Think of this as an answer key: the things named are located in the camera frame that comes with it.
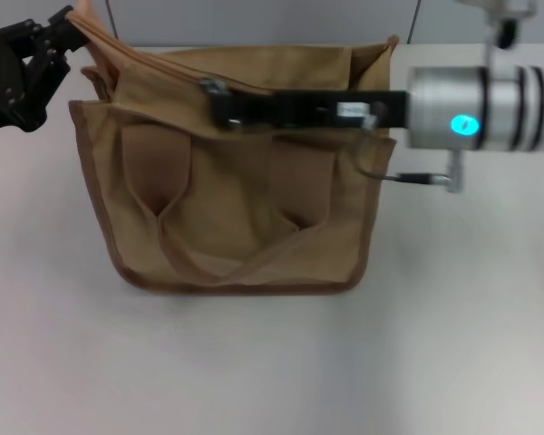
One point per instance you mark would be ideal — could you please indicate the silver zipper pull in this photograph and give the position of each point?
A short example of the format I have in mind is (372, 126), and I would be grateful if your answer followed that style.
(214, 86)

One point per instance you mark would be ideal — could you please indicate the khaki canvas food bag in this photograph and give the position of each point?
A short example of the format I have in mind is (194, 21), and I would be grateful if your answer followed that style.
(236, 204)

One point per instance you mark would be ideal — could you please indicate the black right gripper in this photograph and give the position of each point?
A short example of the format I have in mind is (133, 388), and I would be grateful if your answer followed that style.
(340, 109)

